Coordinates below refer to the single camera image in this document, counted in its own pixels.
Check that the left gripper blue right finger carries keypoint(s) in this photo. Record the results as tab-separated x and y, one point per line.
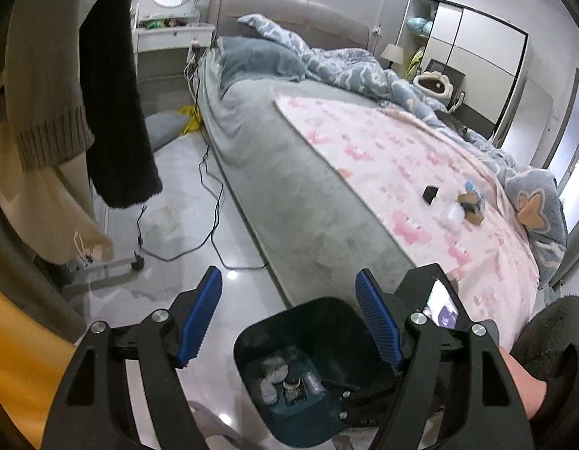
381	324

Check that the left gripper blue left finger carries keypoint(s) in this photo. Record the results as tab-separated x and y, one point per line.
202	303

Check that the white tissue ball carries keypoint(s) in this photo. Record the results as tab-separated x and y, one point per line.
274	369

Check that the white plastic wrapper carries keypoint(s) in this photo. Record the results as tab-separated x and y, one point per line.
452	218

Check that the brown cardboard tube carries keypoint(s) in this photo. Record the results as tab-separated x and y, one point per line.
473	205

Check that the clear plastic bottle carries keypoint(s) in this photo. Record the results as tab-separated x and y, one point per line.
474	189

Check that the dark teal trash bin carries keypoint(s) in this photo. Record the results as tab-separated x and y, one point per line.
336	381

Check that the person's right hand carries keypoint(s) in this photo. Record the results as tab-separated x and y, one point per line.
532	392

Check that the grey bed with sheet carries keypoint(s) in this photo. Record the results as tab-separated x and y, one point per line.
315	233

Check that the dark fleece garment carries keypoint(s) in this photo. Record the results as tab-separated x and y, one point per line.
548	348

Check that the white clothes rack base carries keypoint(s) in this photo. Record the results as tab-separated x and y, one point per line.
126	261

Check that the pink floral blanket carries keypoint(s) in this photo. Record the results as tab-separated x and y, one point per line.
388	158

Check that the small black object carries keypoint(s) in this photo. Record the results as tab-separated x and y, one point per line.
430	193

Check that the yellow hanging garment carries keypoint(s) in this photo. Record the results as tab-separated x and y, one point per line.
33	361

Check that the black hanging garment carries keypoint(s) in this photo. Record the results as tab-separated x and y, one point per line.
120	163

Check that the beige hanging garment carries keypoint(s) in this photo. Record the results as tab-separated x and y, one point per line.
51	210

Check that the blue white patterned duvet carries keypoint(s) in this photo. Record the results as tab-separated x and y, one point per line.
356	70

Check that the grey floor cushion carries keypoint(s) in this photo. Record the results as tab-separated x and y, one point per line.
164	127

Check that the yellow bag on floor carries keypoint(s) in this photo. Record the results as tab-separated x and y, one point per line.
193	118

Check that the cream cat bed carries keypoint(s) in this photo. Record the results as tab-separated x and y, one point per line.
434	84

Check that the table lamp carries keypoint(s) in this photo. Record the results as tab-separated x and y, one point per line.
392	55

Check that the white wardrobe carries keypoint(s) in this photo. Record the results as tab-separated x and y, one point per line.
484	56

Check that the olive knit sweater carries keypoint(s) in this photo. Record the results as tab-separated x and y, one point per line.
44	102

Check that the white dressing table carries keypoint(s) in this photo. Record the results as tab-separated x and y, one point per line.
151	45

